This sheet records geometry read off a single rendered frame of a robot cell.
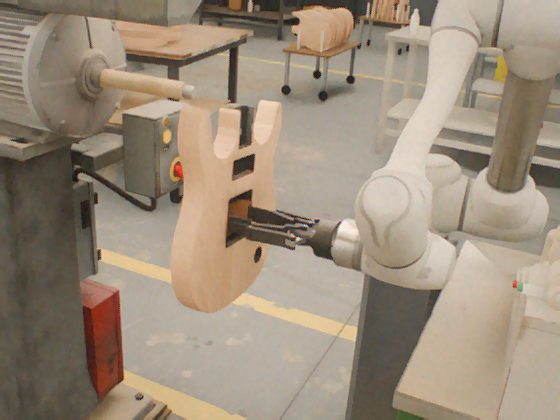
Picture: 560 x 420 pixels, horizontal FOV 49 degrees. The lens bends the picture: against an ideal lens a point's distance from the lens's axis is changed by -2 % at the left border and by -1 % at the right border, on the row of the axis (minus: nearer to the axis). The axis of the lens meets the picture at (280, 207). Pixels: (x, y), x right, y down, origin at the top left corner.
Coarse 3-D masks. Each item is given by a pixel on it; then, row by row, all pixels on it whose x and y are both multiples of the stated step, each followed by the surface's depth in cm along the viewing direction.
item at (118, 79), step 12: (108, 72) 117; (120, 72) 117; (108, 84) 118; (120, 84) 116; (132, 84) 115; (144, 84) 114; (156, 84) 113; (168, 84) 112; (180, 84) 111; (168, 96) 113; (180, 96) 112
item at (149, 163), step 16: (128, 112) 145; (144, 112) 145; (160, 112) 146; (176, 112) 148; (128, 128) 145; (144, 128) 143; (160, 128) 143; (176, 128) 149; (128, 144) 147; (144, 144) 145; (160, 144) 145; (176, 144) 151; (128, 160) 149; (144, 160) 147; (160, 160) 146; (176, 160) 152; (96, 176) 153; (128, 176) 150; (144, 176) 148; (160, 176) 148; (176, 176) 154; (144, 192) 150; (160, 192) 149; (144, 208) 156
